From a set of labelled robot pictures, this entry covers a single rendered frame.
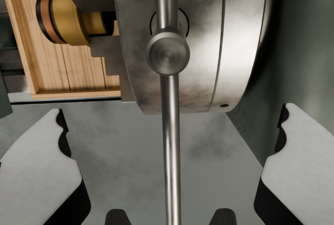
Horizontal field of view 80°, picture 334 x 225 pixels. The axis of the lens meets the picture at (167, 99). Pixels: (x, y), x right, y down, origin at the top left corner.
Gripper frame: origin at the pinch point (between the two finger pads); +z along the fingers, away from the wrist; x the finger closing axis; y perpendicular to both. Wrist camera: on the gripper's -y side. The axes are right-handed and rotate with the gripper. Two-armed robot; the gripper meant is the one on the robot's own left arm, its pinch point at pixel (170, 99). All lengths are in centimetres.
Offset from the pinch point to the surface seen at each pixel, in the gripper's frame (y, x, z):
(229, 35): -2.7, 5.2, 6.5
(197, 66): 0.1, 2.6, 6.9
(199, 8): -4.9, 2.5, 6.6
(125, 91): 7.4, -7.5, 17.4
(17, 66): 11, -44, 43
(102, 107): 68, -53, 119
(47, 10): -4.7, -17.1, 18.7
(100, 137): 93, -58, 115
